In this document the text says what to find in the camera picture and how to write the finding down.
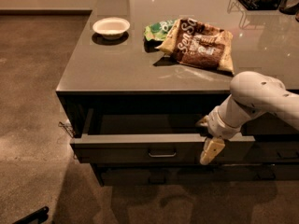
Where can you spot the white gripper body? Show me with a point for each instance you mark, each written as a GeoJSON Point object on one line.
{"type": "Point", "coordinates": [217, 126]}

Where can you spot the dark round object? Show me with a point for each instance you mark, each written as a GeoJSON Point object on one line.
{"type": "Point", "coordinates": [289, 7]}

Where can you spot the green snack bag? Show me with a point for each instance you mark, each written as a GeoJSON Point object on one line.
{"type": "Point", "coordinates": [158, 31]}

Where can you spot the black object floor corner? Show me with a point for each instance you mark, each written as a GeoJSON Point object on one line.
{"type": "Point", "coordinates": [37, 217]}

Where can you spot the dark grey drawer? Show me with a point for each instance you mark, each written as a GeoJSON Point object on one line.
{"type": "Point", "coordinates": [174, 176]}
{"type": "Point", "coordinates": [140, 140]}
{"type": "Point", "coordinates": [152, 165]}

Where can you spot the dark grey cabinet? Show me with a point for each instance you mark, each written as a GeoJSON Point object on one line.
{"type": "Point", "coordinates": [131, 77]}

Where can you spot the right bottom drawer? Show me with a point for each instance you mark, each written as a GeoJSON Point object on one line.
{"type": "Point", "coordinates": [264, 172]}

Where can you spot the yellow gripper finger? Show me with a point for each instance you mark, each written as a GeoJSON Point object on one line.
{"type": "Point", "coordinates": [202, 122]}
{"type": "Point", "coordinates": [212, 147]}

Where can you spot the right middle drawer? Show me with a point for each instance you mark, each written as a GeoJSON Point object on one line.
{"type": "Point", "coordinates": [274, 152]}

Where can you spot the dark grey top drawer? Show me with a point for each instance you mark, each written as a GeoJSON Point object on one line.
{"type": "Point", "coordinates": [140, 140]}

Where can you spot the wire rack on floor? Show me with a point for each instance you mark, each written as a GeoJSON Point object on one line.
{"type": "Point", "coordinates": [67, 127]}

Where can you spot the brown snack bag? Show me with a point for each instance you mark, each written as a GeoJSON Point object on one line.
{"type": "Point", "coordinates": [200, 45]}

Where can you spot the dark grey bottom drawer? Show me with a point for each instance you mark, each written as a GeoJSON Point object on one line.
{"type": "Point", "coordinates": [174, 176]}

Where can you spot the dark grey middle drawer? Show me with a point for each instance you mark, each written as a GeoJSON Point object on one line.
{"type": "Point", "coordinates": [152, 165]}

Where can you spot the right top drawer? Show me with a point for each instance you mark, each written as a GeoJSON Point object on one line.
{"type": "Point", "coordinates": [267, 124]}

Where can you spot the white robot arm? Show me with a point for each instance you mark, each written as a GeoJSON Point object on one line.
{"type": "Point", "coordinates": [251, 95]}

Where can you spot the white bowl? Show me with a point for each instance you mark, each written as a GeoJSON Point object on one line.
{"type": "Point", "coordinates": [111, 28]}

